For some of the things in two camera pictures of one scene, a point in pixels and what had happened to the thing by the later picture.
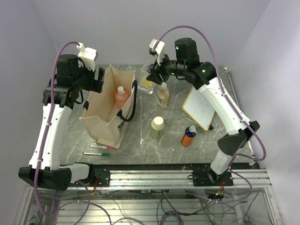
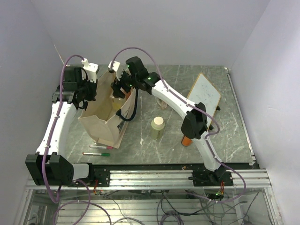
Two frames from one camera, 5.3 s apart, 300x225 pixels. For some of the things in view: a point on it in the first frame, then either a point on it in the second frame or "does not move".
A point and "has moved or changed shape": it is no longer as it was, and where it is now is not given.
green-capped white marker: (104, 154) does not move
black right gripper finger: (155, 77) -> (117, 92)
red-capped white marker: (102, 147) does not move
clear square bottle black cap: (143, 84) has moved or changed shape
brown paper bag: (105, 123) does not move
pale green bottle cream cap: (157, 127) does not move
